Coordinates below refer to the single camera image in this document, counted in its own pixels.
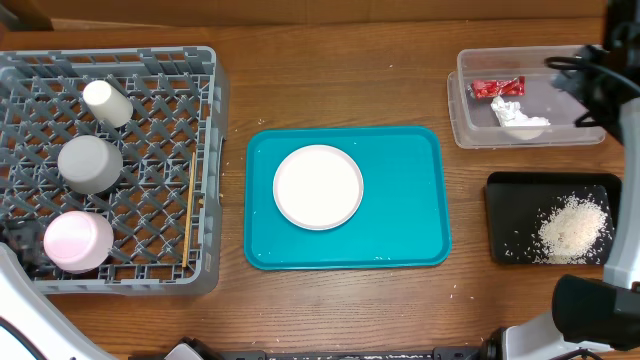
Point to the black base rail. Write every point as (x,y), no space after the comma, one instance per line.
(325,355)

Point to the black plastic bin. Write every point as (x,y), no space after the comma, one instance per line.
(512,198)

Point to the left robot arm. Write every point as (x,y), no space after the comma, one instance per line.
(31,326)

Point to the teal plastic tray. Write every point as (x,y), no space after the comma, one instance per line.
(402,221)

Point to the pink shallow bowl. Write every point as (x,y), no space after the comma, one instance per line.
(78,241)

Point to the grey white bowl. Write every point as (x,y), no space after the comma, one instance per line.
(90,165)

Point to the white cup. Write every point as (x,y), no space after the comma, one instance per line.
(107,104)

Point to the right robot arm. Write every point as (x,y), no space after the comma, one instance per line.
(589,317)

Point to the white napkin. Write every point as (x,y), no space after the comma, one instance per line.
(509,114)

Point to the pile of rice grains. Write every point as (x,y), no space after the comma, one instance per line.
(575,230)

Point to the clear plastic bin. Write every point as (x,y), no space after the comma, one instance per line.
(500,60)

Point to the grey plastic dish rack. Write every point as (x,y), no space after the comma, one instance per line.
(180,98)

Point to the red snack wrapper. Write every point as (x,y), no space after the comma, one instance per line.
(495,88)

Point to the large white plate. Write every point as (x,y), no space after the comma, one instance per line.
(318,187)

